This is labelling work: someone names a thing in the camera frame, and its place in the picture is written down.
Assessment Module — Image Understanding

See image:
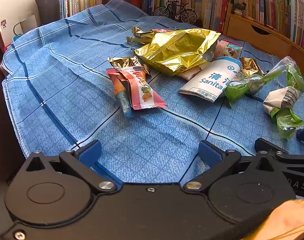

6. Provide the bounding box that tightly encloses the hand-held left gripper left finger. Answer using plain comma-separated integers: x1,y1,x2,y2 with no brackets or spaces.
24,139,120,194

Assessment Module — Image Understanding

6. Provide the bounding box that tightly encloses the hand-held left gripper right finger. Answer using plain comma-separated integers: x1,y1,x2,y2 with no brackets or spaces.
183,139,282,194

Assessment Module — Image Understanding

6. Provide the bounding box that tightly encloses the green and white wrapper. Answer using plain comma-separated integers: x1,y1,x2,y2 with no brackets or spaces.
263,85,304,139

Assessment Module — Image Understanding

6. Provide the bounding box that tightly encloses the long green wrapper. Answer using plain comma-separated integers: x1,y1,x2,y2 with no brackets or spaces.
223,56,304,107

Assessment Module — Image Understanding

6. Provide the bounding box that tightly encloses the white paper bag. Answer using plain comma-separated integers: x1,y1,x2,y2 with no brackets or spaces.
179,57,242,103

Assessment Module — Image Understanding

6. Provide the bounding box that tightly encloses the pink macaron wrapper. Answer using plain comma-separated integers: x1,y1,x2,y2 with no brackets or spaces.
122,69,167,110

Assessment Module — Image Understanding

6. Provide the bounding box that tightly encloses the small gold wrapper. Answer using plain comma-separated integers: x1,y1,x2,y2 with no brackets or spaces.
239,57,263,77

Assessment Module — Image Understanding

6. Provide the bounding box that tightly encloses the gold wrapper with brown print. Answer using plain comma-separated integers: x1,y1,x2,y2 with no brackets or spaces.
107,56,150,75

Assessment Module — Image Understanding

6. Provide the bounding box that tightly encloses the large gold foil bag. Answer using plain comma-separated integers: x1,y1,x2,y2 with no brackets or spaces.
134,29,221,77

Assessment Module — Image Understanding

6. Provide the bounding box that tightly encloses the row of colourful books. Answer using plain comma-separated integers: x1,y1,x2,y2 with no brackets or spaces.
142,0,304,53

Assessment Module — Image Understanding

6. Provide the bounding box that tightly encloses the person's left hand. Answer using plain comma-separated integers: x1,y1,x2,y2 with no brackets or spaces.
247,199,304,240

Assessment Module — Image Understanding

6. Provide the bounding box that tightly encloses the blue checked cloth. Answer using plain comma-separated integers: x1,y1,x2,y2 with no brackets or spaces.
1,0,304,184

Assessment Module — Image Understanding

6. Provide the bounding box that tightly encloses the wooden drawer organizer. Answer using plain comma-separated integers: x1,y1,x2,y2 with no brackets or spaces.
223,4,304,79

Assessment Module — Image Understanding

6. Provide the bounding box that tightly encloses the bicycle model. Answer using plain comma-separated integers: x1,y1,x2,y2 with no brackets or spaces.
154,0,199,24

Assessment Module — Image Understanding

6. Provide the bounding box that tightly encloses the black cat figurine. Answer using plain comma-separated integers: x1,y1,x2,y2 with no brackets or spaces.
233,2,247,15

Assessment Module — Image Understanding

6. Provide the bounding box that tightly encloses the glass mug with green handle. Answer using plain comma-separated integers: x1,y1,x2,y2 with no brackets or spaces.
13,15,39,37

